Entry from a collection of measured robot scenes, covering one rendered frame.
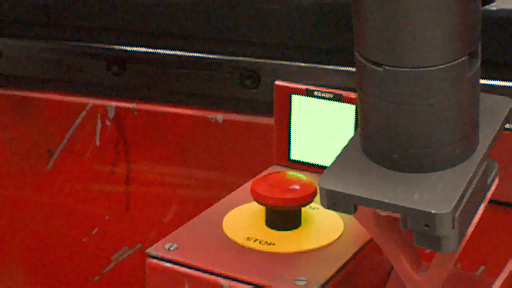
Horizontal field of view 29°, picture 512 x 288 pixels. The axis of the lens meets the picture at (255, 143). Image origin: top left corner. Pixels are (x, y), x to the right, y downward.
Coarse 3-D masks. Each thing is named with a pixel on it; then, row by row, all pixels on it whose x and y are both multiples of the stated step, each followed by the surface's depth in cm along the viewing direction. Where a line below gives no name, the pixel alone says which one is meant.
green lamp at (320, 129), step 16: (304, 112) 65; (320, 112) 64; (336, 112) 63; (352, 112) 63; (304, 128) 65; (320, 128) 64; (336, 128) 64; (352, 128) 63; (304, 144) 65; (320, 144) 65; (336, 144) 64; (304, 160) 66; (320, 160) 65
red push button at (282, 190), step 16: (272, 176) 57; (288, 176) 57; (304, 176) 58; (256, 192) 56; (272, 192) 56; (288, 192) 56; (304, 192) 56; (272, 208) 56; (288, 208) 56; (272, 224) 57; (288, 224) 57
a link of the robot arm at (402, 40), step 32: (352, 0) 43; (384, 0) 41; (416, 0) 40; (448, 0) 40; (480, 0) 42; (384, 32) 41; (416, 32) 41; (448, 32) 41; (480, 32) 43; (384, 64) 42; (416, 64) 42
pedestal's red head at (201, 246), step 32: (288, 96) 65; (352, 96) 63; (192, 224) 58; (352, 224) 58; (160, 256) 54; (192, 256) 54; (224, 256) 54; (256, 256) 54; (288, 256) 54; (320, 256) 54; (352, 256) 55; (384, 256) 59
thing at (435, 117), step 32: (448, 64) 42; (384, 96) 43; (416, 96) 43; (448, 96) 43; (480, 96) 50; (384, 128) 44; (416, 128) 44; (448, 128) 44; (480, 128) 47; (352, 160) 46; (384, 160) 45; (416, 160) 45; (448, 160) 45; (480, 160) 45; (320, 192) 45; (352, 192) 44; (384, 192) 44; (416, 192) 44; (448, 192) 44; (416, 224) 43; (448, 224) 43
